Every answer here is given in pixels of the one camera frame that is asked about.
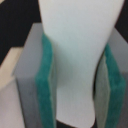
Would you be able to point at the white toy fish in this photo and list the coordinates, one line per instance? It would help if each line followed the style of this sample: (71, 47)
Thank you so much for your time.
(79, 31)

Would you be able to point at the gripper grey green left finger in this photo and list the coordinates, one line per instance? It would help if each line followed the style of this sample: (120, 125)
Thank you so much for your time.
(36, 80)

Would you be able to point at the gripper grey green right finger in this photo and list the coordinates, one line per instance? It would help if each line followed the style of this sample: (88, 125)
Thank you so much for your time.
(111, 84)

